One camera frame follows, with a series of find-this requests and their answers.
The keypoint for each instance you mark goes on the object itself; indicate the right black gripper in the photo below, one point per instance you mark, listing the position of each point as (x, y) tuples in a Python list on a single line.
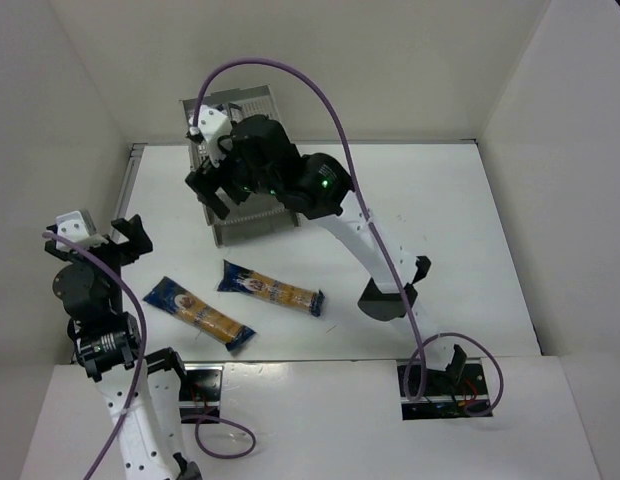
[(205, 179)]

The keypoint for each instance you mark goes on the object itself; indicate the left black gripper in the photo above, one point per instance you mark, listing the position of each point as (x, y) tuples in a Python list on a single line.
[(106, 247)]

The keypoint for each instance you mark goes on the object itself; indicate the spaghetti bag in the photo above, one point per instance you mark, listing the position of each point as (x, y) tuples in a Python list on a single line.
[(169, 296), (238, 279)]

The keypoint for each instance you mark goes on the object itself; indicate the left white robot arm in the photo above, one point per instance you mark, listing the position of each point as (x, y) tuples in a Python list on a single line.
[(109, 331)]

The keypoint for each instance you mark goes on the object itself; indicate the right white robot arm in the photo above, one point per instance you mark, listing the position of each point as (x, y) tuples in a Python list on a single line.
[(326, 194)]

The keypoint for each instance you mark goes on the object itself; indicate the grey three-tier tray shelf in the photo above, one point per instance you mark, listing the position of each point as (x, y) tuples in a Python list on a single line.
[(261, 214)]

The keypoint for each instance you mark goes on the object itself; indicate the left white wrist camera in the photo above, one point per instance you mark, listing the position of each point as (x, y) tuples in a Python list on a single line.
[(78, 227)]

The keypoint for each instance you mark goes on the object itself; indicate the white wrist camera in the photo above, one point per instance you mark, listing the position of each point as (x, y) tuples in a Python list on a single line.
[(78, 227), (211, 126)]

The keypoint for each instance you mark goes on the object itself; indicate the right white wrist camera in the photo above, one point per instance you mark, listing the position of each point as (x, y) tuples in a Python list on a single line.
[(211, 126)]

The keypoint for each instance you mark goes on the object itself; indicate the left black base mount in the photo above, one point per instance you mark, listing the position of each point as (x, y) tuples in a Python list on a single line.
[(200, 393)]

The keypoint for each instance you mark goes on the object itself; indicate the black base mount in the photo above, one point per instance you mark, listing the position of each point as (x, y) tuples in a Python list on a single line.
[(200, 393), (442, 400)]

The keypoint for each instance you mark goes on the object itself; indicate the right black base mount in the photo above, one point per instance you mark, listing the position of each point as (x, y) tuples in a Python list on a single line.
[(442, 400)]

